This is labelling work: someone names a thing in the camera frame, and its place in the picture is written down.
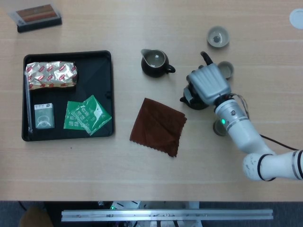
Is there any green tea sachet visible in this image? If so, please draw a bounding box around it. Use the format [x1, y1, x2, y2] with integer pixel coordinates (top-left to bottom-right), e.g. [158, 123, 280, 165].
[63, 101, 83, 131]
[73, 95, 112, 137]

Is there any white table grommet cap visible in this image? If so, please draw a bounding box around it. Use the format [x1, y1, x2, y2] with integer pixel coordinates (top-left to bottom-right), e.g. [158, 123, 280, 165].
[289, 8, 303, 30]

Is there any grey-green small tea box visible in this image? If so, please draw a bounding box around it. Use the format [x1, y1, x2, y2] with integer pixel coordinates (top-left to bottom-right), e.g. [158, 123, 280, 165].
[34, 103, 56, 130]

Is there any silver foil tea packet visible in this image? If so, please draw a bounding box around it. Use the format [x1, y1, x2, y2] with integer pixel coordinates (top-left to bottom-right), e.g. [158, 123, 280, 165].
[25, 61, 78, 91]

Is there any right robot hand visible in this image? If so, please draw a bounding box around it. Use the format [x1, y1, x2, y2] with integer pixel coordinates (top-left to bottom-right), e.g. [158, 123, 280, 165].
[183, 51, 232, 106]

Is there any black plastic tray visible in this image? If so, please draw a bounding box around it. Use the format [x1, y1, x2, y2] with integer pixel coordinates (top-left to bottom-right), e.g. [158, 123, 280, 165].
[21, 50, 116, 142]

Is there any orange brown seat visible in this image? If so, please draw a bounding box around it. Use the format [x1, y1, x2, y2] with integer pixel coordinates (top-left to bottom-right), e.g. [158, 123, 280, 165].
[20, 206, 54, 227]

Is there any black pitcher with handle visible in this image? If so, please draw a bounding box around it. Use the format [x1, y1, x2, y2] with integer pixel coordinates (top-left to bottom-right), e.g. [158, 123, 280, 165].
[140, 48, 176, 78]

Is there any grey teacup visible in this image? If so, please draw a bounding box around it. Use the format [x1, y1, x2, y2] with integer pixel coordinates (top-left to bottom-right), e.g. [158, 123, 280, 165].
[213, 119, 229, 137]
[217, 61, 235, 80]
[207, 26, 230, 49]

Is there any clear plastic stick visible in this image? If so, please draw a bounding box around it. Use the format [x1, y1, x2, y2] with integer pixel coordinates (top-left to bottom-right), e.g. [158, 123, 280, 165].
[24, 73, 34, 133]

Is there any acrylic sign stand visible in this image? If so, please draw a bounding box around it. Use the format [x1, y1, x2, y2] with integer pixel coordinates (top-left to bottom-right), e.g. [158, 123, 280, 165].
[7, 3, 63, 33]

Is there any brown folded cloth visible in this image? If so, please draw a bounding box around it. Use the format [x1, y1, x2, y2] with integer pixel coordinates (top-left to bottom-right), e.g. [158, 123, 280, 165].
[129, 97, 187, 158]

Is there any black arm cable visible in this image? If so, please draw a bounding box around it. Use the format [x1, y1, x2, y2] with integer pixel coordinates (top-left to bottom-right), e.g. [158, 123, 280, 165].
[259, 133, 299, 151]

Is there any black teapot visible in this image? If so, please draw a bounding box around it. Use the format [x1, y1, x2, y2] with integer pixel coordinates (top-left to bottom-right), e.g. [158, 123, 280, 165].
[179, 85, 210, 111]

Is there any aluminium rail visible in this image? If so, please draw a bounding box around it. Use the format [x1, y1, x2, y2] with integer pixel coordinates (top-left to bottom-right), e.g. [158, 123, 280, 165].
[61, 208, 274, 222]

